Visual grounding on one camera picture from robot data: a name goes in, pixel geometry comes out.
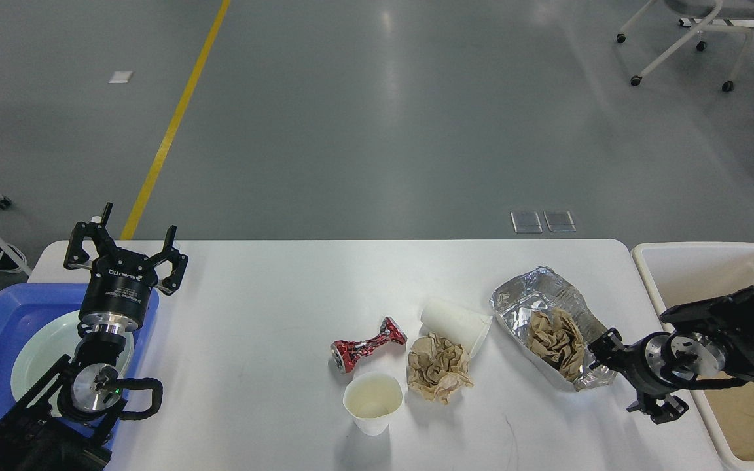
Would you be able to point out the brown paper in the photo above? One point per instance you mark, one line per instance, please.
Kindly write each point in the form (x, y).
(557, 340)

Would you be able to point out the beige plastic bin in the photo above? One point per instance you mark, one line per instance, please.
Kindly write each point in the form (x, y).
(676, 273)

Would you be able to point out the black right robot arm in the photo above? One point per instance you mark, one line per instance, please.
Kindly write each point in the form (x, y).
(711, 348)

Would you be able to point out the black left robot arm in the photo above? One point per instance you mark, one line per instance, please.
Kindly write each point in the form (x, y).
(66, 418)

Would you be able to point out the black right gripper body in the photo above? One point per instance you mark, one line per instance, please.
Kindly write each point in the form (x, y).
(642, 363)

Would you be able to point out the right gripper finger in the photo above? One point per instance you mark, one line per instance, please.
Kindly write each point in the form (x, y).
(609, 351)
(661, 408)

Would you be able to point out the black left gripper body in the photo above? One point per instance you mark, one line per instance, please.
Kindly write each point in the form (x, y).
(118, 293)

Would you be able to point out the crushed red can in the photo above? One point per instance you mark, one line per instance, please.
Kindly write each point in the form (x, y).
(346, 354)

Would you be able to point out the floor outlet cover right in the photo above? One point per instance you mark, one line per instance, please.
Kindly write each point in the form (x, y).
(560, 221)

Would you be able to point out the silver foil bag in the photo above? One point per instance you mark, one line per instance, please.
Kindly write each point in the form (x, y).
(542, 289)

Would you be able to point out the white paper cup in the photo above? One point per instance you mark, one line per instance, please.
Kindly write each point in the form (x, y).
(457, 324)
(372, 399)

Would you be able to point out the floor outlet cover left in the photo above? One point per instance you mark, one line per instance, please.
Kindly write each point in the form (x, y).
(526, 222)

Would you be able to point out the blue plastic tray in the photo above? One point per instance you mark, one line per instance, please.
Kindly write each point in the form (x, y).
(26, 308)

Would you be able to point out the lying white paper cup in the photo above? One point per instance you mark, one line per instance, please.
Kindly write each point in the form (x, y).
(457, 324)

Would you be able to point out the crumpled brown paper ball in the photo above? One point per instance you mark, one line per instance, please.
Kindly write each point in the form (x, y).
(437, 368)

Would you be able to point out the white office chair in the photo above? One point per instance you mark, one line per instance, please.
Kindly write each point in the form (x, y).
(717, 16)

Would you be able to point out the floor outlet cover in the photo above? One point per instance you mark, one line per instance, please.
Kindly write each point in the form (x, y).
(560, 221)
(526, 222)

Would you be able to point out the white floor tag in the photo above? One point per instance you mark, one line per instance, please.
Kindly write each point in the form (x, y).
(120, 77)

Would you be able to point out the green plate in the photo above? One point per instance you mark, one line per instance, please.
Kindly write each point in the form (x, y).
(45, 347)

